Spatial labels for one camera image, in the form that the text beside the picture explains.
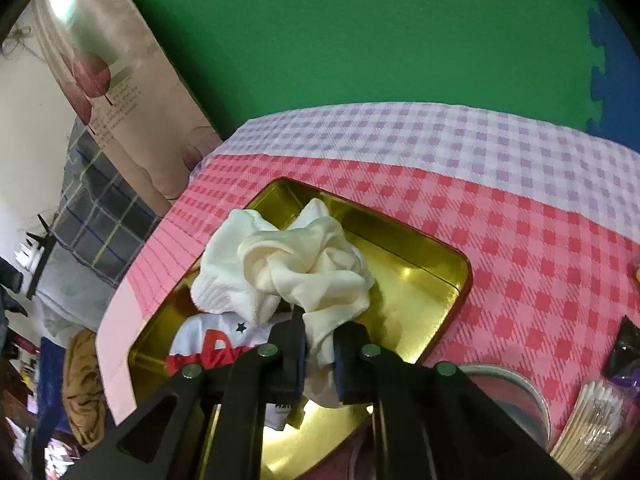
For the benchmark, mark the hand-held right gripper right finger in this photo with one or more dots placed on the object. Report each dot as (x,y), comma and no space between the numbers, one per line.
(345,365)

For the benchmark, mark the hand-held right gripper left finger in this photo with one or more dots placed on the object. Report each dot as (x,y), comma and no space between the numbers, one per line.
(287,357)

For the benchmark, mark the cream cloth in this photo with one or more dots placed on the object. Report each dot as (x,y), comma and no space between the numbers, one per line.
(300,265)

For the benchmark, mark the white red printed garment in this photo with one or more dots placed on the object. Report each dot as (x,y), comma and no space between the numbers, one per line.
(200,335)

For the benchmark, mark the round metal tin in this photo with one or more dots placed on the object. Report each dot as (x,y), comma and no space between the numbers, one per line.
(500,395)

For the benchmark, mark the brown cloth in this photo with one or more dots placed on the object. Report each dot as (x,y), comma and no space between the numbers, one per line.
(82,385)

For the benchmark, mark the pink purple checked tablecloth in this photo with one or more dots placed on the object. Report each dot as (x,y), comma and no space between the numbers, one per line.
(525,210)

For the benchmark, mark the grey plaid blanket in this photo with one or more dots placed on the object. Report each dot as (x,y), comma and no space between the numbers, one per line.
(100,210)

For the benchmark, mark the pack of cotton swabs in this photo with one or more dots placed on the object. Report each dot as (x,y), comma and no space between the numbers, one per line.
(590,425)

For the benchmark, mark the black purple packet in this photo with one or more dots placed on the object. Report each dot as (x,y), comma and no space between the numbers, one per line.
(625,350)

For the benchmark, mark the beige printed curtain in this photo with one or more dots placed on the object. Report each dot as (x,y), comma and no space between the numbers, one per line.
(125,85)

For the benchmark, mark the green foam mat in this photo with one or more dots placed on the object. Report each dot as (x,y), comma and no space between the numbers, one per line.
(350,35)

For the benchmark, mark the blue foam mat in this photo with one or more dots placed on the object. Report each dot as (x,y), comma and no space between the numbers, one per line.
(620,85)

